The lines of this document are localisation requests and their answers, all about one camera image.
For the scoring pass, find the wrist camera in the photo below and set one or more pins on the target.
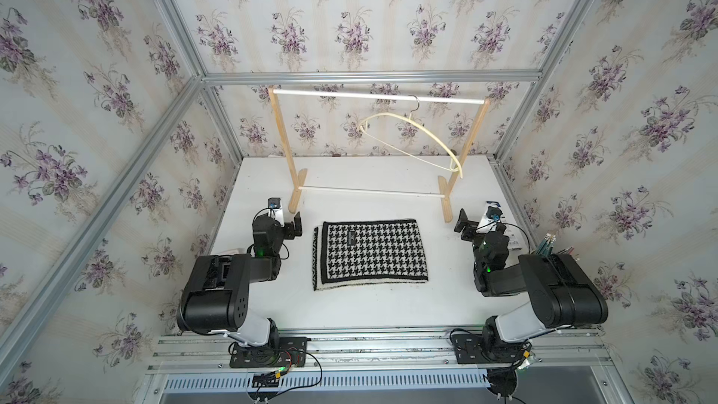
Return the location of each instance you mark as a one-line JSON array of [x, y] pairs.
[[275, 209], [493, 212]]

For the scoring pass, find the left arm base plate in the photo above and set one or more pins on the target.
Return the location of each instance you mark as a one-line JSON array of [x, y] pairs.
[[291, 352]]

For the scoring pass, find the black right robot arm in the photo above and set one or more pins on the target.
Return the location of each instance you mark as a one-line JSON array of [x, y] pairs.
[[560, 293]]

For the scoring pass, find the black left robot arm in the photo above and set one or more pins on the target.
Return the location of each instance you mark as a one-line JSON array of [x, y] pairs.
[[215, 300]]

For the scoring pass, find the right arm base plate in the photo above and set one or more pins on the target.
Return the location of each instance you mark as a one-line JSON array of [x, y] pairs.
[[474, 349]]

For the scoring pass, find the black white houndstooth scarf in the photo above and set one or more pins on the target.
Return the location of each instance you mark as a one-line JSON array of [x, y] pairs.
[[367, 253]]

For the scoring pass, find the white blue flat box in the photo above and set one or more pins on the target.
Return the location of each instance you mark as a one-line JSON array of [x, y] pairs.
[[517, 239]]

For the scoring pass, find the yellow pencil cup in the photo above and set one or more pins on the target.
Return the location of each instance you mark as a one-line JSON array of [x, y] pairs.
[[546, 247]]

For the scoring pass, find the cream plastic clothes hanger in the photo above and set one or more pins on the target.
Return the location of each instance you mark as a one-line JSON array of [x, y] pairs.
[[394, 124]]

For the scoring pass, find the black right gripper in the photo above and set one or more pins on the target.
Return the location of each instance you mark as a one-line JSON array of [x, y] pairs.
[[468, 225]]

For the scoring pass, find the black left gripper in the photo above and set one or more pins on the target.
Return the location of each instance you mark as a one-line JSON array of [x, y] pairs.
[[289, 227]]

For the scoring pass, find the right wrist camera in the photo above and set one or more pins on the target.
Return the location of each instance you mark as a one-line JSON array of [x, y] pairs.
[[493, 212]]

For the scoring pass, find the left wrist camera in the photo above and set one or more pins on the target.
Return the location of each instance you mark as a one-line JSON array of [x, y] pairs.
[[275, 209]]

